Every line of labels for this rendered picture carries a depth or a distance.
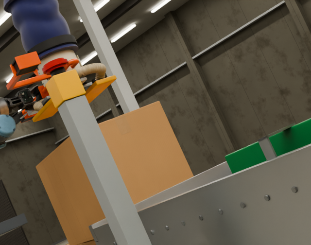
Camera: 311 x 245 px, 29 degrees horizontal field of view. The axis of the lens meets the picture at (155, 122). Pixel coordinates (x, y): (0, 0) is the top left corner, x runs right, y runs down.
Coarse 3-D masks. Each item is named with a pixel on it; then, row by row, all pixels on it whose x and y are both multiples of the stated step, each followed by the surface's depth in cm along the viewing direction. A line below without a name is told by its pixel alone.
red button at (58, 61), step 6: (54, 60) 154; (60, 60) 154; (66, 60) 156; (48, 66) 154; (54, 66) 154; (60, 66) 154; (66, 66) 157; (48, 72) 155; (54, 72) 155; (60, 72) 155
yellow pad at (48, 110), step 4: (48, 104) 249; (52, 104) 249; (44, 108) 254; (48, 108) 253; (52, 108) 257; (56, 108) 261; (40, 112) 259; (44, 112) 258; (48, 112) 262; (52, 112) 266; (36, 116) 264; (40, 116) 262; (44, 116) 266; (48, 116) 270; (36, 120) 267
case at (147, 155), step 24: (120, 120) 237; (144, 120) 241; (72, 144) 230; (120, 144) 234; (144, 144) 238; (168, 144) 242; (48, 168) 264; (72, 168) 239; (120, 168) 231; (144, 168) 235; (168, 168) 239; (48, 192) 276; (72, 192) 249; (144, 192) 233; (72, 216) 259; (96, 216) 235; (72, 240) 270
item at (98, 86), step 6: (108, 78) 254; (114, 78) 255; (96, 84) 251; (102, 84) 253; (108, 84) 259; (90, 90) 257; (96, 90) 261; (102, 90) 267; (90, 96) 268; (96, 96) 274
